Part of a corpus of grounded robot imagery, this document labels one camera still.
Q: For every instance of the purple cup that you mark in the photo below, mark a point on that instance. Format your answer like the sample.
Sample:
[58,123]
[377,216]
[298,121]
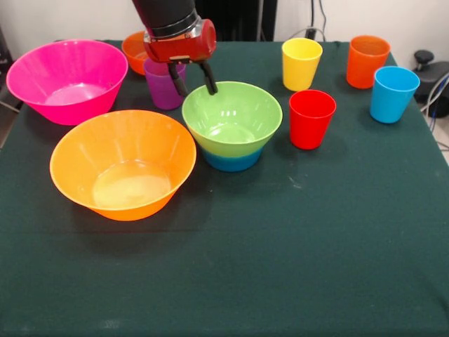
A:
[159,91]

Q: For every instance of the black round base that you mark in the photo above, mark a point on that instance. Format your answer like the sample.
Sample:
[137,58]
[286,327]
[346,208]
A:
[440,70]

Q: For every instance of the large pink bowl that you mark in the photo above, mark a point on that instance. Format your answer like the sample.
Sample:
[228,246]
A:
[42,70]

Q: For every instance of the black round knob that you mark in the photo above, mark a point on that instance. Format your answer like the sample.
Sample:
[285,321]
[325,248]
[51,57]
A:
[423,56]

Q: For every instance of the black power plug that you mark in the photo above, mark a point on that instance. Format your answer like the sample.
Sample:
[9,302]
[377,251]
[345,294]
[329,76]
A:
[311,33]

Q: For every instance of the blue bowl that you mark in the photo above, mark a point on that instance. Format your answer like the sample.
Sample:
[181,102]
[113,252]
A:
[231,163]

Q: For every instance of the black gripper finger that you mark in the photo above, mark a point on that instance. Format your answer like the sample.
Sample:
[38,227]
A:
[209,79]
[177,79]

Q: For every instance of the grey metal leg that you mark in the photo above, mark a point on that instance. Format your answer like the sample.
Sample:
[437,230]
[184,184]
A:
[8,105]

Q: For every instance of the small dark orange bowl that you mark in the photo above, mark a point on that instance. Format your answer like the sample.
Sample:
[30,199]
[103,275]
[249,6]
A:
[135,58]

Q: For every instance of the large orange bowl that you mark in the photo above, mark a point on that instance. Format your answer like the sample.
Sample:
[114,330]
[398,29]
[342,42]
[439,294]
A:
[105,147]

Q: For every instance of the red cup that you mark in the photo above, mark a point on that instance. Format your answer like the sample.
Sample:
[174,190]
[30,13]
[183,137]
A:
[308,130]

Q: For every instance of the orange cup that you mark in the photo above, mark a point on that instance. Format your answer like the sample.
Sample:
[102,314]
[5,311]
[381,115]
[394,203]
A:
[361,70]

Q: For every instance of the yellow cup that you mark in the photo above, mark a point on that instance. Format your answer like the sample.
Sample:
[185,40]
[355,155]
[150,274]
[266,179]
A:
[300,73]

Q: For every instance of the black equipment box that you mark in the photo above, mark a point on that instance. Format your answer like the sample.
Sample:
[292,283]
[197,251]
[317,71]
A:
[3,52]

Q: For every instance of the green bowl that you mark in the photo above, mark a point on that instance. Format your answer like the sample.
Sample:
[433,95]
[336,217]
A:
[245,105]

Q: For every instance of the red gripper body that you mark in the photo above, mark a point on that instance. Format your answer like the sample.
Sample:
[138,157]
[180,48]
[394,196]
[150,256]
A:
[182,49]

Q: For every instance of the blue cup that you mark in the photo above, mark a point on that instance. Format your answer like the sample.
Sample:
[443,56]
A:
[389,102]

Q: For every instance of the dark green table cloth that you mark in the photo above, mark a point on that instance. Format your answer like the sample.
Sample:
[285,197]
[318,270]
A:
[245,263]

